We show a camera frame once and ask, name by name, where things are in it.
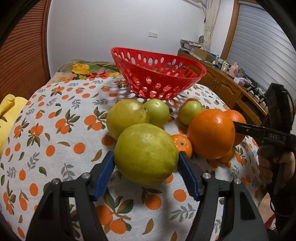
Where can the beige curtain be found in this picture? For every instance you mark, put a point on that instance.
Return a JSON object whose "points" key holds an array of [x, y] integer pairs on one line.
{"points": [[212, 10]]}

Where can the small tangerine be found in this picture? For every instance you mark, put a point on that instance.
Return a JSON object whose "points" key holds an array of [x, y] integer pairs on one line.
{"points": [[182, 143]]}

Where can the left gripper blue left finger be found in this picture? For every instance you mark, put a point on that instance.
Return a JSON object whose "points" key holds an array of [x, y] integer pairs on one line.
{"points": [[51, 220]]}

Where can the stack of papers on cabinet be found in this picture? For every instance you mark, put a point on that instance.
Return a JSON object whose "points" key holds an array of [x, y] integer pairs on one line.
{"points": [[189, 45]]}

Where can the yellow plush toy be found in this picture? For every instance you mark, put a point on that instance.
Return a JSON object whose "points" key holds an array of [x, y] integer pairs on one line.
{"points": [[11, 107]]}

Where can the large orange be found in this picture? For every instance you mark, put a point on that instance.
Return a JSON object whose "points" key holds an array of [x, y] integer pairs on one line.
{"points": [[211, 134]]}

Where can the window roller shutter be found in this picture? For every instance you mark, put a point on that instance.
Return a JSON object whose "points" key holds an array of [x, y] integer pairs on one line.
{"points": [[262, 49]]}

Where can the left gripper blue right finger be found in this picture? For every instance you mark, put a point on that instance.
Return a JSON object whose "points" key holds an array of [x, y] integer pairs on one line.
{"points": [[240, 220]]}

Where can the cardboard box on cabinet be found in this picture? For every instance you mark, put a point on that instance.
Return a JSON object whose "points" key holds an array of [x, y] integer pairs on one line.
{"points": [[204, 55]]}

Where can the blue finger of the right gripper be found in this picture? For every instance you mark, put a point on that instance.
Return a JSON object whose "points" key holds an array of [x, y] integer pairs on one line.
{"points": [[249, 130]]}

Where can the green apple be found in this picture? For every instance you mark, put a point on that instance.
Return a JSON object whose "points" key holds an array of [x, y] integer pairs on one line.
{"points": [[158, 112], [188, 111]]}

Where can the white wall switch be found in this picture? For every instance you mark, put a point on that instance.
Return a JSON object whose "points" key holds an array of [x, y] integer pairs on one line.
{"points": [[152, 35]]}

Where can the large yellow-green pomelo front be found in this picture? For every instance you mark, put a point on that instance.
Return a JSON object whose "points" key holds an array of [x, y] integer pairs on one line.
{"points": [[145, 154]]}

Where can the yellow-green pomelo behind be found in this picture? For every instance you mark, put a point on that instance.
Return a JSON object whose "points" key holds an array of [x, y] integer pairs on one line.
{"points": [[124, 114]]}

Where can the wooden sideboard cabinet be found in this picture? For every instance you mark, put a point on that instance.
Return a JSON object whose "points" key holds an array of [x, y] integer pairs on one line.
{"points": [[233, 95]]}

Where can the red perforated plastic basket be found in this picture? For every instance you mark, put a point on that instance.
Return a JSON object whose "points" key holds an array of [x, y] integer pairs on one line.
{"points": [[156, 75]]}

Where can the floral bed blanket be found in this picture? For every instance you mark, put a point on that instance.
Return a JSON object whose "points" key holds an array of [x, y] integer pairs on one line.
{"points": [[81, 69]]}

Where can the person's right hand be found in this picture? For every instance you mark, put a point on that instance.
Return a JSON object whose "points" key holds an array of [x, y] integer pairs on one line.
{"points": [[287, 160]]}

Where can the orange-print white cloth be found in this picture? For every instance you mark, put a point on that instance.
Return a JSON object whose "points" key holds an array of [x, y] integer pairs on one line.
{"points": [[61, 133]]}

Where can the wooden louvered wardrobe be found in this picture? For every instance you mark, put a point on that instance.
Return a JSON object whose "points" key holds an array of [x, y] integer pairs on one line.
{"points": [[24, 58]]}

